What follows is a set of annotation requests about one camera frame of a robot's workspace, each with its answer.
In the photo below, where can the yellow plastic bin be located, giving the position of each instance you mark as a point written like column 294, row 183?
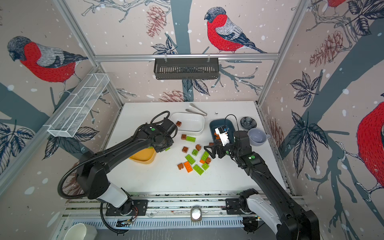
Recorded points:
column 145, row 156

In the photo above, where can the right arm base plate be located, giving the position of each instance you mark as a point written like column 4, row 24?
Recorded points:
column 233, row 207

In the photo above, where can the orange 2x4 lego bottom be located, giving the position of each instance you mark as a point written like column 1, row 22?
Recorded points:
column 188, row 167

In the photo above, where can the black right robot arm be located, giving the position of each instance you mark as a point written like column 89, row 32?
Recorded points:
column 285, row 217

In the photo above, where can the green 2x2 lego bottom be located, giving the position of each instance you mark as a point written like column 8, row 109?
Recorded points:
column 205, row 166

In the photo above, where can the green 2x4 lego bottom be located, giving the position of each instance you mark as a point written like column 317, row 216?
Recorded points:
column 198, row 169

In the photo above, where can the green 2x3 lego top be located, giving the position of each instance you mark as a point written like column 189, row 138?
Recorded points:
column 191, row 139

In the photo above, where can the black hanging wire basket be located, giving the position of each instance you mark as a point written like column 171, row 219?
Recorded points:
column 187, row 69

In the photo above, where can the green 2x4 lego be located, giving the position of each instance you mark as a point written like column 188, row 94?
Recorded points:
column 190, row 159
column 198, row 169

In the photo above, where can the green 2x2 lego centre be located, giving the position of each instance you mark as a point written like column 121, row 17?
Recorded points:
column 195, row 152

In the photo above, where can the green 2x3 lego on orange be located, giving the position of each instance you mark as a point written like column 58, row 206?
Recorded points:
column 205, row 156

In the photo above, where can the orange curved lego piece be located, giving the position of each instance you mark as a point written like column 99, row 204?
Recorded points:
column 216, row 136

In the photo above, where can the dark patterned ceramic bowl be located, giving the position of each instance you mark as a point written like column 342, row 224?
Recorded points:
column 248, row 123

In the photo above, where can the lavender plastic bowl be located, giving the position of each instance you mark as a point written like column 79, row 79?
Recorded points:
column 257, row 137

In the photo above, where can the white wire mesh shelf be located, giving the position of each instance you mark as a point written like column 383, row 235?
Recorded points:
column 71, row 118

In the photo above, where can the round silver button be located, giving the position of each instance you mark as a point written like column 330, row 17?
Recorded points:
column 196, row 214

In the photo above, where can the green 2x4 lego centre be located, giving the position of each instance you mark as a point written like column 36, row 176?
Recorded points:
column 190, row 159

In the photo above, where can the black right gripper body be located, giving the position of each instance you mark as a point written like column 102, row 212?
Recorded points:
column 230, row 149

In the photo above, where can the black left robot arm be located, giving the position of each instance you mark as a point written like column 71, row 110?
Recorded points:
column 92, row 175

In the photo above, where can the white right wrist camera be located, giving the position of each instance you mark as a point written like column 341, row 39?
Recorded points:
column 223, row 132

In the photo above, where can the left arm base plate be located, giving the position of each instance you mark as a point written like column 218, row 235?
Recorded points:
column 131, row 208

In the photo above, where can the green 2x2 lego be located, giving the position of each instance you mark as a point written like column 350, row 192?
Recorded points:
column 205, row 166
column 195, row 152

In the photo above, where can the metal tongs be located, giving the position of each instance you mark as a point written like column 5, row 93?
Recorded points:
column 195, row 110

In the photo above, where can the teal plastic bin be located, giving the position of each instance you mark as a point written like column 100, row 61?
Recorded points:
column 225, row 125

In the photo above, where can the white plastic bin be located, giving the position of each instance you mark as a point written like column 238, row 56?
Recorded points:
column 191, row 124

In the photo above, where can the white bowl bottom left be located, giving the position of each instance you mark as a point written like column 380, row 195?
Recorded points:
column 81, row 232

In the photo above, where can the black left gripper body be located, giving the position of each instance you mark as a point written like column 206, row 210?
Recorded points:
column 168, row 142

